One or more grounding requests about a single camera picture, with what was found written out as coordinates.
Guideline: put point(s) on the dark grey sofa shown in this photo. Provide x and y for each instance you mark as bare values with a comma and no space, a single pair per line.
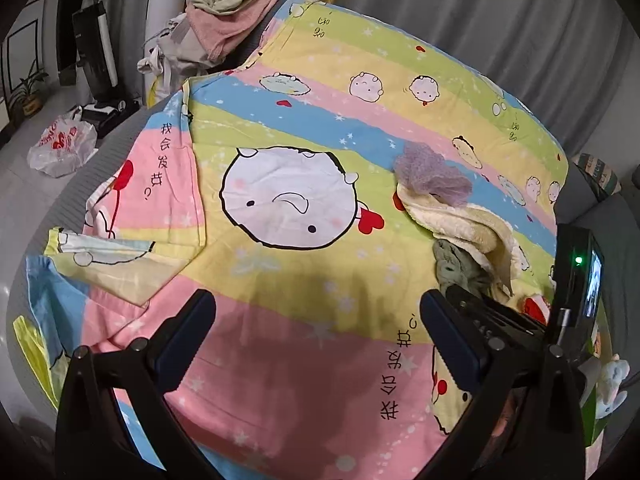
614,223

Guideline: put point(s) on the pile of pink green clothes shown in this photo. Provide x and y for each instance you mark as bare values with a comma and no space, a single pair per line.
198,40

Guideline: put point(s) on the green storage box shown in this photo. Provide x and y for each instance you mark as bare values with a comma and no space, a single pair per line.
599,346

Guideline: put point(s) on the right human hand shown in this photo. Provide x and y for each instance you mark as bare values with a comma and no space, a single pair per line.
507,414

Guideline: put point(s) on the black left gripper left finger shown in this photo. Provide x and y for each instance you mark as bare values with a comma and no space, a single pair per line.
91,436

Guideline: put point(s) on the black camera box green LED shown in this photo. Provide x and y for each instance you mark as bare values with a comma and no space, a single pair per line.
577,273

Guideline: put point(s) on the cream yellow fluffy towel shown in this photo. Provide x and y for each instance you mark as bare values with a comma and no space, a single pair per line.
488,239

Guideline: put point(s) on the purple fluffy cloth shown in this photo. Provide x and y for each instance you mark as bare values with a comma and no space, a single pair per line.
425,172

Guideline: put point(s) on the grey curtain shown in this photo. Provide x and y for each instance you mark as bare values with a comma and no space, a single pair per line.
574,63

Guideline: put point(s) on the light blue elephant plush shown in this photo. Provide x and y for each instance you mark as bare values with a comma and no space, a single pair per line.
604,380

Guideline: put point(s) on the colourful cartoon striped bedsheet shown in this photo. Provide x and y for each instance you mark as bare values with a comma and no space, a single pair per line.
272,186

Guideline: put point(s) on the potted plant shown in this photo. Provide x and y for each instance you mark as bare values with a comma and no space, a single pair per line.
26,100

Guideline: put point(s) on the white red plastic bag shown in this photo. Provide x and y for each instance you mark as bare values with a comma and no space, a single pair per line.
65,146

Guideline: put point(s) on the striped knitted cushion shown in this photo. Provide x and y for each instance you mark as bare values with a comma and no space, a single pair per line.
600,176

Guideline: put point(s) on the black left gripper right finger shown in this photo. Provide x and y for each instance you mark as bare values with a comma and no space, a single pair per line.
545,440

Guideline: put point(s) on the black floor appliance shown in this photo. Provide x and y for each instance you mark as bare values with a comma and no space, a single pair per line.
111,104

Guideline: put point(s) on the green fluffy scrunchie cloth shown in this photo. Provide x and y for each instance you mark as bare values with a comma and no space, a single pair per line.
454,266

